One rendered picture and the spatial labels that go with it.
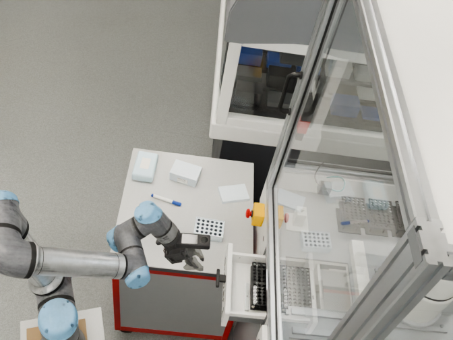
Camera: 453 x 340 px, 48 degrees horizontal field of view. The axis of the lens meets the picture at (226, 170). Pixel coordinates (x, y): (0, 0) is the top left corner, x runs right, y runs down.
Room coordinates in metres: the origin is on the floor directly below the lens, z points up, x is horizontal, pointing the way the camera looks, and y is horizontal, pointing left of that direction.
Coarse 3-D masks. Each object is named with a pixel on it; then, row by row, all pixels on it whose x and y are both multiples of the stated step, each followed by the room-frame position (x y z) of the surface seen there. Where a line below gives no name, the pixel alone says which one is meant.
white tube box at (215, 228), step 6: (198, 222) 1.24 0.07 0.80; (204, 222) 1.24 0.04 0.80; (210, 222) 1.25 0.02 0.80; (216, 222) 1.26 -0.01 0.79; (222, 222) 1.26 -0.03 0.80; (198, 228) 1.22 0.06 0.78; (204, 228) 1.21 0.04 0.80; (210, 228) 1.22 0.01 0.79; (216, 228) 1.23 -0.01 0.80; (222, 228) 1.23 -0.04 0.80; (204, 234) 1.18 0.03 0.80; (210, 234) 1.20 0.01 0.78; (216, 234) 1.20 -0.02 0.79; (222, 234) 1.20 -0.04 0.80; (210, 240) 1.18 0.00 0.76; (216, 240) 1.19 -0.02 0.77
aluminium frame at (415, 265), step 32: (320, 32) 1.35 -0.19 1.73; (384, 32) 0.97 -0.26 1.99; (384, 64) 0.86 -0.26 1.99; (384, 96) 0.76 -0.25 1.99; (288, 128) 1.35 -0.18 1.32; (384, 128) 0.70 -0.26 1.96; (416, 160) 0.61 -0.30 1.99; (416, 192) 0.54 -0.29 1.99; (416, 224) 0.48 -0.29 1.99; (416, 256) 0.44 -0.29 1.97; (448, 256) 0.43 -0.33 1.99; (384, 288) 0.45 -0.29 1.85; (416, 288) 0.41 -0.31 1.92; (352, 320) 0.46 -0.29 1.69; (384, 320) 0.41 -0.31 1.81
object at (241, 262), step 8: (240, 256) 1.06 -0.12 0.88; (248, 256) 1.06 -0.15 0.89; (256, 256) 1.07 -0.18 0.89; (264, 256) 1.08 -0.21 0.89; (232, 264) 1.05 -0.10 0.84; (240, 264) 1.05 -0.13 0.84; (248, 264) 1.06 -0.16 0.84; (264, 264) 1.07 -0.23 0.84; (232, 272) 1.01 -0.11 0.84; (240, 272) 1.02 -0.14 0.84; (248, 272) 1.03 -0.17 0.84; (232, 280) 0.98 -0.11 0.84; (240, 280) 0.99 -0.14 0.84; (248, 280) 1.00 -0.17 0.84; (232, 288) 0.95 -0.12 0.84; (240, 288) 0.95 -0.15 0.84; (232, 296) 0.91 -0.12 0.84; (240, 296) 0.92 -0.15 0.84; (232, 304) 0.88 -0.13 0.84; (240, 304) 0.89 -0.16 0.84; (232, 312) 0.82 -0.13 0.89; (240, 312) 0.83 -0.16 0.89; (248, 312) 0.84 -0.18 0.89; (256, 312) 0.87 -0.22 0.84; (264, 312) 0.88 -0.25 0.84; (232, 320) 0.82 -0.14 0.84; (240, 320) 0.82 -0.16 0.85; (248, 320) 0.82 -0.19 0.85; (256, 320) 0.83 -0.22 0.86
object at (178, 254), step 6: (156, 240) 0.90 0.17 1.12; (174, 240) 0.89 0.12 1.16; (168, 246) 0.90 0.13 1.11; (174, 246) 0.90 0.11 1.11; (168, 252) 0.90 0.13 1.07; (174, 252) 0.89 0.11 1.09; (180, 252) 0.89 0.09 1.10; (186, 252) 0.89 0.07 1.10; (192, 252) 0.91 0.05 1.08; (168, 258) 0.88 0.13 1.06; (174, 258) 0.89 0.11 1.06; (180, 258) 0.89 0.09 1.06
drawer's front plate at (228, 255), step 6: (228, 246) 1.07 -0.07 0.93; (228, 252) 1.04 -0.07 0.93; (228, 258) 1.01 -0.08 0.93; (228, 264) 0.99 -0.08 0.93; (228, 270) 0.96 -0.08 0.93; (228, 276) 0.94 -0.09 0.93; (228, 282) 0.92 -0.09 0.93; (228, 288) 0.89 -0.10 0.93; (222, 294) 0.92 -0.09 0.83; (228, 294) 0.87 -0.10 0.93; (228, 300) 0.85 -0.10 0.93; (222, 306) 0.86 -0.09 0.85; (228, 306) 0.82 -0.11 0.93; (222, 312) 0.83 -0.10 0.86; (228, 312) 0.80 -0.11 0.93; (222, 318) 0.81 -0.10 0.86; (228, 318) 0.80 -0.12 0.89; (222, 324) 0.80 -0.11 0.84
